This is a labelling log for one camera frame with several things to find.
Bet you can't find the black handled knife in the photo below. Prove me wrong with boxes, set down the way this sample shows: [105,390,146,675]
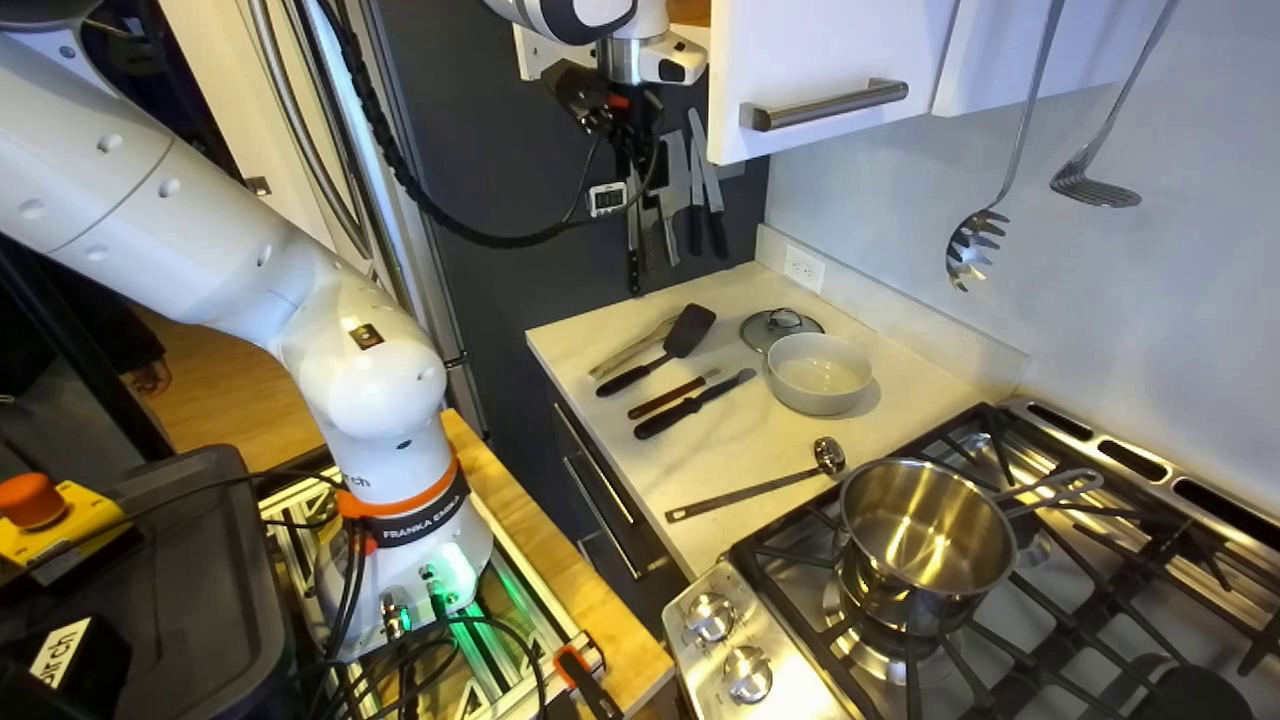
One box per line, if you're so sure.
[698,140,732,262]
[686,108,707,258]
[625,190,647,297]

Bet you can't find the black plastic bin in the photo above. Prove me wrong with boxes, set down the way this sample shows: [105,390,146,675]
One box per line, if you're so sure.
[0,445,293,720]

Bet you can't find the glass pot lid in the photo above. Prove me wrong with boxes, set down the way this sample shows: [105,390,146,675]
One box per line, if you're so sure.
[740,307,827,357]

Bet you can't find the stove knob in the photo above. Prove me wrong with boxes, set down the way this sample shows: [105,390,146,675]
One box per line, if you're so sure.
[721,645,775,705]
[684,591,739,644]

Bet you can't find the black box with white label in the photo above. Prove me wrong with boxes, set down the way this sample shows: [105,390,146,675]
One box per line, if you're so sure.
[0,614,133,720]

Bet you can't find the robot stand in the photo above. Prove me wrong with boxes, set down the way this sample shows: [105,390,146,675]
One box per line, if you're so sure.
[255,408,677,720]

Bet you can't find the white wall cabinet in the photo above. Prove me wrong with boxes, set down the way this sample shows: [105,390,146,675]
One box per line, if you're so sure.
[707,0,1187,167]

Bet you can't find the white cabinet door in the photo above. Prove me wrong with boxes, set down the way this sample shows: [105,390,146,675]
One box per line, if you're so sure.
[707,0,963,167]

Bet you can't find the yellow emergency stop button box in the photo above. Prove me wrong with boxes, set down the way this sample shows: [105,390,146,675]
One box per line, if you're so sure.
[0,472,137,587]

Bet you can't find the stove burner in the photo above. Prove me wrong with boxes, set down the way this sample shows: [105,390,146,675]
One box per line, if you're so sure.
[1128,655,1263,720]
[820,575,993,691]

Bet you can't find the dark drawer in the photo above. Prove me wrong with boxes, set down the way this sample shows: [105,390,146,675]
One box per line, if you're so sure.
[556,450,693,626]
[548,385,661,546]

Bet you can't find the black spatula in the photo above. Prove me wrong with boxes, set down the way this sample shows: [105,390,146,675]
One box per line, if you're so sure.
[596,303,718,399]

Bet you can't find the black and orange clamp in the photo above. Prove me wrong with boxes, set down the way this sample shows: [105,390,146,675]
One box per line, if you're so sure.
[553,645,627,720]

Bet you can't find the silver cabinet door handle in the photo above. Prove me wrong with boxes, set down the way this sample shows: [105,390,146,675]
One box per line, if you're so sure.
[739,78,910,133]

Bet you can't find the grey bowl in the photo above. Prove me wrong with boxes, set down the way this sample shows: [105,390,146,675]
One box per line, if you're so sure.
[766,332,875,418]

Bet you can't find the brown handled knife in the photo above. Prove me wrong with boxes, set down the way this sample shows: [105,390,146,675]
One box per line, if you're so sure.
[627,368,722,421]

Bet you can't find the white wall socket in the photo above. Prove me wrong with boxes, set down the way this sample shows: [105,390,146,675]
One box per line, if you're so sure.
[783,245,827,295]

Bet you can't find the steel ladle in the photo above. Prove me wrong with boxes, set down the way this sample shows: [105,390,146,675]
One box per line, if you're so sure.
[665,436,848,525]

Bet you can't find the stainless steel pot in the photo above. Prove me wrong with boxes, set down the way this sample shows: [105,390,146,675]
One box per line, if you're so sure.
[834,457,1107,637]

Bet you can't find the stainless steel gas stove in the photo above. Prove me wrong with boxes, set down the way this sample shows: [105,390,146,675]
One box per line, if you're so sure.
[661,394,1280,720]

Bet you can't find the drawer handle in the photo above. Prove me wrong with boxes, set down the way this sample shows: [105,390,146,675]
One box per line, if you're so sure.
[562,456,643,581]
[553,402,637,525]

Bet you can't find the steel pasta spoon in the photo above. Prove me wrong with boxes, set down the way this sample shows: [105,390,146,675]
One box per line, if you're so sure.
[945,0,1067,293]

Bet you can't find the silver tongs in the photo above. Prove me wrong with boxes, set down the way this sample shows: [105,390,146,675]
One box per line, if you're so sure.
[588,315,681,381]

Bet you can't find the steel slotted turner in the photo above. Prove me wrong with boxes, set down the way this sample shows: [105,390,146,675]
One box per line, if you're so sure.
[1049,0,1182,210]

